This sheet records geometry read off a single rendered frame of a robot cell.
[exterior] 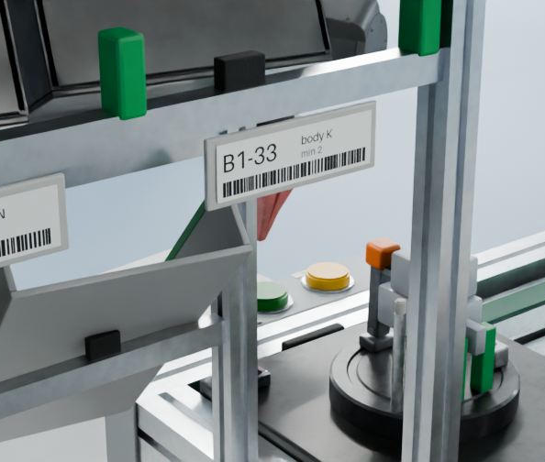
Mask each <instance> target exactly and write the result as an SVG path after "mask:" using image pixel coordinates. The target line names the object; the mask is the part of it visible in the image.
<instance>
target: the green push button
mask: <svg viewBox="0 0 545 462"><path fill-rule="evenodd" d="M287 304H288V290H287V289H286V288H285V287H284V286H283V285H282V284H279V283H276V282H270V281H261V282H257V310H260V311H270V310H276V309H280V308H282V307H284V306H286V305H287Z"/></svg>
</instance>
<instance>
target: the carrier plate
mask: <svg viewBox="0 0 545 462"><path fill-rule="evenodd" d="M367 322H368V321H367ZM367 322H365V323H362V324H357V325H355V326H352V327H350V328H347V329H344V330H341V331H338V332H337V333H334V334H331V335H326V336H323V337H321V338H319V339H316V340H313V341H310V342H307V343H305V344H303V345H300V346H295V347H293V348H290V349H287V350H285V351H282V352H279V353H277V354H274V355H271V356H268V357H264V358H262V359H259V360H258V367H261V368H262V369H264V370H266V371H268V372H269V373H270V374H271V384H270V385H268V386H266V387H263V388H260V389H258V435H260V436H261V437H263V438H264V439H265V440H267V441H268V442H270V443H271V444H273V445H274V446H276V447H277V448H279V449H280V450H282V451H283V452H285V453H286V454H287V455H288V456H290V457H291V458H293V459H294V460H295V461H297V462H402V442H399V441H395V440H390V439H386V438H383V437H380V436H377V435H374V434H370V433H367V432H365V431H363V430H362V429H360V428H358V427H356V426H354V425H352V424H351V423H349V422H347V421H346V420H345V419H344V418H342V417H341V416H340V415H339V414H338V413H337V412H336V410H335V409H334V407H333V406H332V404H331V401H330V398H329V368H330V364H331V362H332V360H333V358H334V357H335V356H336V355H337V354H338V353H339V352H340V351H341V350H342V349H343V348H345V347H346V346H348V345H350V344H351V343H353V342H355V341H357V340H359V336H360V335H362V334H365V333H367ZM495 340H497V341H499V342H501V343H503V344H505V345H507V346H509V353H508V358H509V359H510V360H511V361H512V362H513V364H514V365H515V366H516V368H517V370H518V373H519V375H520V393H519V404H518V409H517V413H516V415H515V417H514V418H513V419H512V420H511V421H510V423H508V424H507V425H506V426H505V427H503V428H502V429H500V430H498V431H497V432H495V433H493V434H490V435H487V436H485V437H482V438H479V439H475V440H472V441H468V442H462V443H459V451H458V462H545V356H543V355H541V354H540V353H538V352H536V351H534V350H532V349H530V348H528V347H526V346H523V345H521V344H519V343H518V342H516V341H514V340H511V339H509V338H507V337H505V336H503V335H500V334H498V333H496V337H495ZM200 394H201V395H202V396H204V397H205V398H207V399H208V400H210V401H211V402H212V377H209V378H206V379H202V380H200Z"/></svg>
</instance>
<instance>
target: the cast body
mask: <svg viewBox="0 0 545 462"><path fill-rule="evenodd" d="M410 249H411V247H406V248H403V249H400V250H397V251H395V252H394V253H393V254H392V262H391V281H388V282H386V283H383V284H381V285H380V286H379V294H378V321H379V322H381V323H383V324H385V325H387V326H389V327H391V328H393V329H394V319H395V300H396V299H398V298H403V299H405V300H406V335H407V314H408V293H409V271H410ZM477 272H478V258H477V257H476V256H474V255H471V257H470V272H469V287H468V302H467V317H466V332H465V337H467V338H468V349H467V352H468V353H470V354H472V355H474V356H478V355H480V354H483V353H484V349H485V335H486V327H485V326H483V325H480V323H481V317H482V303H483V301H482V299H481V298H480V297H478V296H475V293H476V287H477Z"/></svg>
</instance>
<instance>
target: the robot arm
mask: <svg viewBox="0 0 545 462"><path fill-rule="evenodd" d="M322 3H323V7H324V12H325V17H326V21H327V26H328V34H329V40H330V45H331V49H332V53H330V54H331V55H332V61H339V60H343V59H347V58H352V57H357V56H361V55H366V54H371V53H375V52H379V51H384V50H387V41H388V30H387V23H386V19H385V17H384V15H383V14H381V13H380V7H379V3H378V1H377V0H322ZM300 116H301V115H290V116H287V117H282V118H278V119H274V120H270V121H266V122H262V123H258V124H256V127H260V126H264V125H269V124H272V123H276V122H281V121H284V120H288V119H292V118H297V117H300ZM292 190H293V189H291V190H287V191H283V192H278V193H274V194H270V195H267V196H263V197H260V198H257V240H258V241H260V242H261V241H263V240H265V239H266V237H267V236H268V234H269V232H270V230H271V228H272V226H273V222H274V220H275V218H276V216H277V215H278V213H279V211H280V209H281V208H282V206H283V205H284V203H285V201H286V199H287V198H288V196H289V195H290V193H291V192H292Z"/></svg>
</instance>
